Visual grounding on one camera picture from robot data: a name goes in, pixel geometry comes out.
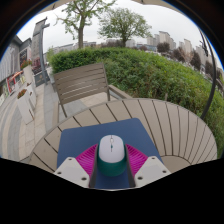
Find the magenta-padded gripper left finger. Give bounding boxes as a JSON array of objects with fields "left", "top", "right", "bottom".
[{"left": 53, "top": 143, "right": 100, "bottom": 190}]

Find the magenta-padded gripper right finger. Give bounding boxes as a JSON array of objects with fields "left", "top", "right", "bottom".
[{"left": 123, "top": 143, "right": 172, "bottom": 189}]

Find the white and green computer mouse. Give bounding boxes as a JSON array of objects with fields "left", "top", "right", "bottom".
[{"left": 96, "top": 134, "right": 128, "bottom": 178}]

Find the blue mouse pad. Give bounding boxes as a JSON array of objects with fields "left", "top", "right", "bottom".
[{"left": 56, "top": 117, "right": 164, "bottom": 190}]

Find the white planter with flowers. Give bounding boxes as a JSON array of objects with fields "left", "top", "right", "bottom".
[{"left": 16, "top": 88, "right": 37, "bottom": 125}]

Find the brown slatted chair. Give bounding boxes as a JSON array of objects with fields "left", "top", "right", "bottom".
[{"left": 52, "top": 62, "right": 133, "bottom": 126}]

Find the green hedge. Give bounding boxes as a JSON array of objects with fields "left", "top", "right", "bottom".
[{"left": 46, "top": 46, "right": 224, "bottom": 158}]

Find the group of apartment buildings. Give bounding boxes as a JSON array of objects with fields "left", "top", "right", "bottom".
[{"left": 146, "top": 30, "right": 214, "bottom": 68}]

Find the slim-trunked tree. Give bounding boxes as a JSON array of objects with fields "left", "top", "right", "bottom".
[{"left": 56, "top": 0, "right": 118, "bottom": 50}]

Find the round-crowned tree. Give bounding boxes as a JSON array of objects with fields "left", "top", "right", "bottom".
[{"left": 97, "top": 7, "right": 153, "bottom": 48}]

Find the beige parasol canopy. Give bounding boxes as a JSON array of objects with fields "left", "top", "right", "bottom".
[{"left": 39, "top": 0, "right": 183, "bottom": 14}]

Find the tall grey sign post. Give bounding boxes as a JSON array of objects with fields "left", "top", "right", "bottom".
[{"left": 31, "top": 17, "right": 51, "bottom": 86}]

